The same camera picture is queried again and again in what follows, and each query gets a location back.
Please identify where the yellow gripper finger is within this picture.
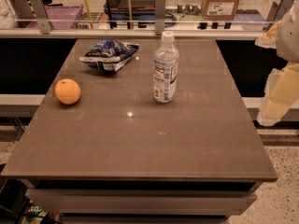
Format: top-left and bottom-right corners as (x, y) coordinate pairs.
(257, 63), (299, 127)
(255, 21), (280, 49)

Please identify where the clear plastic water bottle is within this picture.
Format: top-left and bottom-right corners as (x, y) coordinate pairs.
(153, 31), (179, 103)

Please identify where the cardboard box with label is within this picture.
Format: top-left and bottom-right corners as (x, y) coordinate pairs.
(201, 0), (240, 20)

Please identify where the blue white chip bag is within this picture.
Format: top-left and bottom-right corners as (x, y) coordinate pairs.
(79, 38), (139, 74)

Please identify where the orange fruit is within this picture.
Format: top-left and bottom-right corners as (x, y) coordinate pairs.
(54, 78), (81, 105)

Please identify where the purple plastic crate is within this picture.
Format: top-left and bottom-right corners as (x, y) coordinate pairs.
(26, 5), (86, 30)

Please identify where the grey table drawer unit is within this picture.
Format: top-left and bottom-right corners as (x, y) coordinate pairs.
(26, 187), (257, 219)

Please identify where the glass railing with metal posts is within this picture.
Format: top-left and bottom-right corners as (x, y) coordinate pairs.
(0, 0), (293, 40)

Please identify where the green package under table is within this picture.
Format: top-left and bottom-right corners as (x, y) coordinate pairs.
(21, 204), (51, 224)

